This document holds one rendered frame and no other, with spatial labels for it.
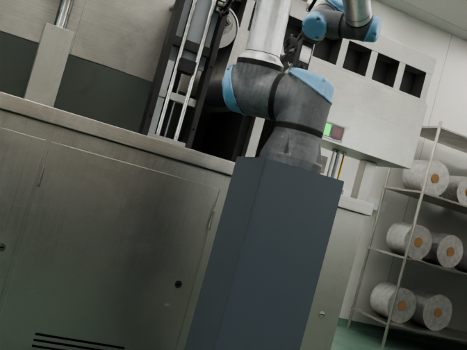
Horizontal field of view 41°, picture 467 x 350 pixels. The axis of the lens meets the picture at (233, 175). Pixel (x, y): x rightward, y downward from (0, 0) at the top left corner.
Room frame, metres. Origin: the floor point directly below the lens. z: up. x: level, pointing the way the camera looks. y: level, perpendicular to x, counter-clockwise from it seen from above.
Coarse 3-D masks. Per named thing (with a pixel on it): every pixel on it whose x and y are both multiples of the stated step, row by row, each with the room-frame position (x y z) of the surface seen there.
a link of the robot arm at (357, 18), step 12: (348, 0) 1.63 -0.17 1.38; (360, 0) 1.62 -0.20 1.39; (348, 12) 1.68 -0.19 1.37; (360, 12) 1.67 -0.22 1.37; (348, 24) 1.74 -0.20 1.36; (360, 24) 1.71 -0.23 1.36; (372, 24) 1.73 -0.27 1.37; (348, 36) 1.78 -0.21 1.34; (360, 36) 1.76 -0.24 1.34; (372, 36) 1.74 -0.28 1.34
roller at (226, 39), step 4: (232, 16) 2.06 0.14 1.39; (232, 28) 2.07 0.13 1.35; (236, 28) 2.07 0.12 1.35; (232, 32) 2.07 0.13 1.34; (224, 36) 2.06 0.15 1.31; (228, 36) 2.07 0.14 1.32; (232, 36) 2.07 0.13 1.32; (224, 40) 2.06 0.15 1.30; (228, 40) 2.07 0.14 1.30; (232, 40) 2.07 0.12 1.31; (220, 44) 2.06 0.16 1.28; (224, 44) 2.06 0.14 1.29; (228, 44) 2.07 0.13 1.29
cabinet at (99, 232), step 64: (0, 128) 1.58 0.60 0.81; (64, 128) 1.64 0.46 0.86; (0, 192) 1.60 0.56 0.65; (64, 192) 1.66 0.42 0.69; (128, 192) 1.72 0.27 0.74; (192, 192) 1.79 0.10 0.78; (0, 256) 1.61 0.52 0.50; (64, 256) 1.67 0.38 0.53; (128, 256) 1.74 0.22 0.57; (192, 256) 1.81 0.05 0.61; (0, 320) 1.63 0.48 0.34; (64, 320) 1.69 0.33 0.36; (128, 320) 1.76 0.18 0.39; (320, 320) 1.99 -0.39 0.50
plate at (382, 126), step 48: (0, 0) 2.09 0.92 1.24; (48, 0) 2.15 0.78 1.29; (96, 0) 2.21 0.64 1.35; (144, 0) 2.27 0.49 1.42; (96, 48) 2.22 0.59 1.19; (144, 48) 2.29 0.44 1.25; (240, 48) 2.43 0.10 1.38; (336, 96) 2.61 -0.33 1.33; (384, 96) 2.69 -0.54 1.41; (336, 144) 2.65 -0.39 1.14; (384, 144) 2.72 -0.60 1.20
